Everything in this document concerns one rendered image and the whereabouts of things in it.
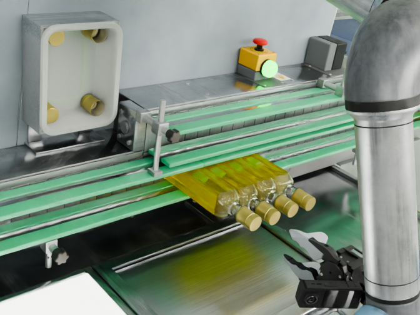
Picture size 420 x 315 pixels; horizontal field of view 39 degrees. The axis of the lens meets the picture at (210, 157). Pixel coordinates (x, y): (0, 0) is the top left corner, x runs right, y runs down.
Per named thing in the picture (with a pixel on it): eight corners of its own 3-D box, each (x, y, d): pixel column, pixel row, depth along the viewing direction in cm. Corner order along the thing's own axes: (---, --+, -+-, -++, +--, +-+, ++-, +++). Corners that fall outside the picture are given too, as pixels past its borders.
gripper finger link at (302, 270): (299, 260, 121) (335, 277, 115) (279, 270, 118) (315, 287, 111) (299, 247, 120) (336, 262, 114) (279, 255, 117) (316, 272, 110)
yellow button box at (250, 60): (234, 72, 158) (254, 81, 153) (239, 44, 155) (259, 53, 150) (253, 69, 163) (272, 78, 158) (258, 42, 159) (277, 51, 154)
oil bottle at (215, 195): (162, 178, 138) (222, 223, 125) (164, 156, 136) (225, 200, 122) (180, 172, 142) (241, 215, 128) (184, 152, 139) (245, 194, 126)
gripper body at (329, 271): (339, 273, 116) (390, 309, 108) (310, 288, 111) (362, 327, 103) (348, 241, 113) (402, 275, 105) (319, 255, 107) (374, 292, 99)
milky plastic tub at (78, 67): (22, 121, 122) (41, 138, 117) (22, 14, 113) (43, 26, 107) (95, 109, 133) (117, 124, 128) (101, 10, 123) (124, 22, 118)
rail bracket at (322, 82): (313, 86, 163) (352, 104, 154) (319, 60, 159) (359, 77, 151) (322, 84, 165) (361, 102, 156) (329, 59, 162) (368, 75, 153)
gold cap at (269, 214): (253, 217, 127) (267, 227, 124) (255, 203, 125) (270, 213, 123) (264, 213, 129) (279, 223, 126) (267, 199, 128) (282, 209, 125)
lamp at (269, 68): (258, 76, 154) (266, 80, 152) (261, 59, 152) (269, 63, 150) (270, 74, 156) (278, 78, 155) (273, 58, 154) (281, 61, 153)
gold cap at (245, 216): (234, 223, 123) (248, 234, 120) (236, 209, 122) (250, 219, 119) (245, 218, 125) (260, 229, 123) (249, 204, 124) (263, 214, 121)
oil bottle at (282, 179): (217, 164, 149) (277, 204, 135) (220, 144, 147) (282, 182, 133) (233, 159, 153) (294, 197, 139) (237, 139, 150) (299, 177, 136)
